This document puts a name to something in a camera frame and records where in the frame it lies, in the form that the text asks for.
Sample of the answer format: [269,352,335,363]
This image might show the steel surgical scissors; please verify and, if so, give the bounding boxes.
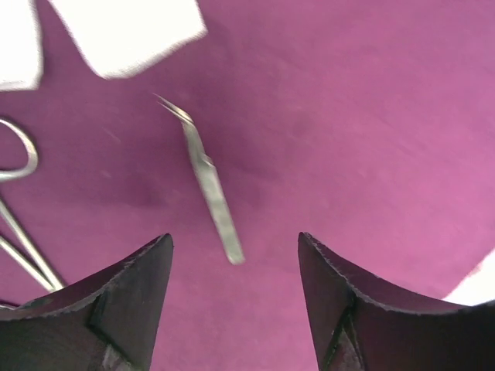
[1,117,67,294]

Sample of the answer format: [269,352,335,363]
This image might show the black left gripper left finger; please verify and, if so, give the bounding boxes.
[1,234,173,370]

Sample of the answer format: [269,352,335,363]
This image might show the purple cloth mat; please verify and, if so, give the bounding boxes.
[1,1,494,370]

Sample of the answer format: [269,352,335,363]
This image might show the curved steel tweezers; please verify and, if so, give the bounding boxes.
[156,94,245,265]

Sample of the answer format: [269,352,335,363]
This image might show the white gauze pad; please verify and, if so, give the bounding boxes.
[0,0,43,91]
[50,0,207,80]

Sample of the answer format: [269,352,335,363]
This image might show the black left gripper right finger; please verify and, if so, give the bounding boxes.
[298,233,494,371]

